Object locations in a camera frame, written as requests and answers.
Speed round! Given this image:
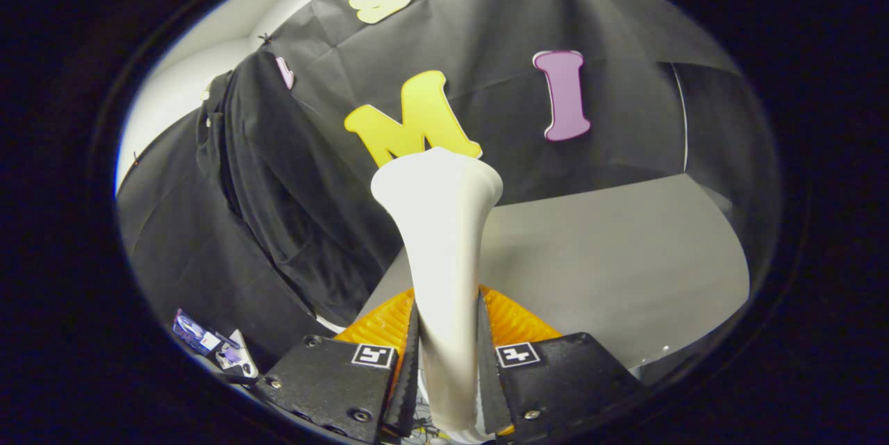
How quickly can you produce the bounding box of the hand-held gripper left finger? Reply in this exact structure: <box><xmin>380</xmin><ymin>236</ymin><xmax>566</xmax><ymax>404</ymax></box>
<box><xmin>254</xmin><ymin>289</ymin><xmax>421</xmax><ymax>444</ymax></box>

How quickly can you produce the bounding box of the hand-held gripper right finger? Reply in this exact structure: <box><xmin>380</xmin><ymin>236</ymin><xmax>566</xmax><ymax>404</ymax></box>
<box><xmin>476</xmin><ymin>285</ymin><xmax>647</xmax><ymax>444</ymax></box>

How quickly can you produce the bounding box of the white garment steamer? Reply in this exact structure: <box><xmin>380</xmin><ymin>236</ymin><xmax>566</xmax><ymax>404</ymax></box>
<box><xmin>370</xmin><ymin>146</ymin><xmax>504</xmax><ymax>444</ymax></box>

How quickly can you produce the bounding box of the black jacket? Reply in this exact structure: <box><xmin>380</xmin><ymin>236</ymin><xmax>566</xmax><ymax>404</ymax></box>
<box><xmin>197</xmin><ymin>49</ymin><xmax>404</xmax><ymax>324</ymax></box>

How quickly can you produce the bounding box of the beige cabinet with grey top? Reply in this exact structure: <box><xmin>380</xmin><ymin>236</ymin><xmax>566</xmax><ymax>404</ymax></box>
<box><xmin>358</xmin><ymin>173</ymin><xmax>752</xmax><ymax>371</ymax></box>

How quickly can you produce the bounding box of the black backdrop cloth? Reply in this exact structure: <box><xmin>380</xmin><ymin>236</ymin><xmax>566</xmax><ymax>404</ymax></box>
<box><xmin>115</xmin><ymin>0</ymin><xmax>782</xmax><ymax>362</ymax></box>

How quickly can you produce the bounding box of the thin white wall cable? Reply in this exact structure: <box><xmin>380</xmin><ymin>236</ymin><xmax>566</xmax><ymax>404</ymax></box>
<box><xmin>670</xmin><ymin>62</ymin><xmax>690</xmax><ymax>175</ymax></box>

